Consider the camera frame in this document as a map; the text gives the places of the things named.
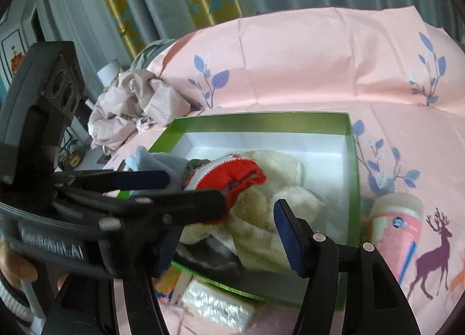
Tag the cream fluffy towel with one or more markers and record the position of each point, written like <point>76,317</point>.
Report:
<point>254,240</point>

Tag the light blue cloth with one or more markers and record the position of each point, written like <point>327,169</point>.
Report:
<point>145,158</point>

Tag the green cardboard box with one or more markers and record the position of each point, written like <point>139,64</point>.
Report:
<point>174,131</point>

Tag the white tissue packet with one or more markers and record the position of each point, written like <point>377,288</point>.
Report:
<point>214,302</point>

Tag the person's left hand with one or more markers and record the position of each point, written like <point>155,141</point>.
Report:
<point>18,262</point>

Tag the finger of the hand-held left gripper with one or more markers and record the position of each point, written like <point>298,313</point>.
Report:
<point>189,202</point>
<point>141,179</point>

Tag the potted plant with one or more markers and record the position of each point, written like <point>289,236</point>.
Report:
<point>69,153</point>

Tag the white cylindrical object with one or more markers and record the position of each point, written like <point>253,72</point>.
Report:
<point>109,71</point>

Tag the crumpled beige cloth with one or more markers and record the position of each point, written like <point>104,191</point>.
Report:
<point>138,102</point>

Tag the dark purple cloth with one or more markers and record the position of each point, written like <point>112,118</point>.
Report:
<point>210,252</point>

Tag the wall picture with orange flowers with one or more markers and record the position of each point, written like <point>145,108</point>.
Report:
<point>14,57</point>

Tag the light green knit cloth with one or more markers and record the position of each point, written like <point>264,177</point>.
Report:
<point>152,51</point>

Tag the pink printed blanket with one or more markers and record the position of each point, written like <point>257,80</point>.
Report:
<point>308,66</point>

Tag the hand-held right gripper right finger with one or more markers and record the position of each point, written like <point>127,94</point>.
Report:
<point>287,237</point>

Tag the grey green knit item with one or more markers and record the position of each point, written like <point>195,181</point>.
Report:
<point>198,165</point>

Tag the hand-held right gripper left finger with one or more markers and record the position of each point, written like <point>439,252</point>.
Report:
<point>168,247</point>

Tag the orange packet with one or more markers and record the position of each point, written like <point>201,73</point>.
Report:
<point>166,286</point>

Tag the red and white knit sock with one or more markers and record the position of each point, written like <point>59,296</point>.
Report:
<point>225,171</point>

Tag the pink plastic cup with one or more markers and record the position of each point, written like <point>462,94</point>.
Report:
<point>399,237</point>

